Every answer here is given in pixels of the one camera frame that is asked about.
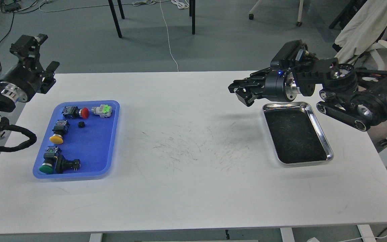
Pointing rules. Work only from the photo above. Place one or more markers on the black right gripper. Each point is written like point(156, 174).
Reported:
point(274, 83)

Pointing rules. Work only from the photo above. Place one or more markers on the yellow push button switch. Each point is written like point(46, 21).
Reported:
point(60, 129)

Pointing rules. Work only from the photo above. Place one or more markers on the red push button switch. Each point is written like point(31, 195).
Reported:
point(74, 112)

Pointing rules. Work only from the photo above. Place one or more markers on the black industrial switch part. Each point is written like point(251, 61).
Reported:
point(63, 164)

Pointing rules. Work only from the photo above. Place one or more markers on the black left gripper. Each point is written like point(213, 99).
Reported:
point(28, 77)

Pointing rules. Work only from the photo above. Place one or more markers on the white chair base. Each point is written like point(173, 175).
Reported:
point(274, 12)

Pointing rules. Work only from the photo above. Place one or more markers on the blue plastic tray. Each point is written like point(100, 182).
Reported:
point(93, 144)

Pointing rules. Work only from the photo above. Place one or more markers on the beige cloth on chair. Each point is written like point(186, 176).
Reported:
point(362, 30)

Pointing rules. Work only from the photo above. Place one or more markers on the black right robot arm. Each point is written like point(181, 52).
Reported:
point(303, 71)

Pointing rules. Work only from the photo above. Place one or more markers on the black table leg pair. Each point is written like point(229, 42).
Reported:
point(192, 15)

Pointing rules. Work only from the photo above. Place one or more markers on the green push button switch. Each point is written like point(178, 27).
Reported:
point(50, 156)

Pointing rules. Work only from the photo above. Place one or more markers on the small black gear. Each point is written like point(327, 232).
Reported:
point(81, 124)

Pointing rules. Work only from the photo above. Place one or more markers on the silver metal tray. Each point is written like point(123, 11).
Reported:
point(296, 134)

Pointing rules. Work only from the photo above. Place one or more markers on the green grey industrial switch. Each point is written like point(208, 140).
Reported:
point(103, 111)

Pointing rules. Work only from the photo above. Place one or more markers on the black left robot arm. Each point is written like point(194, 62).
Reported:
point(8, 105)

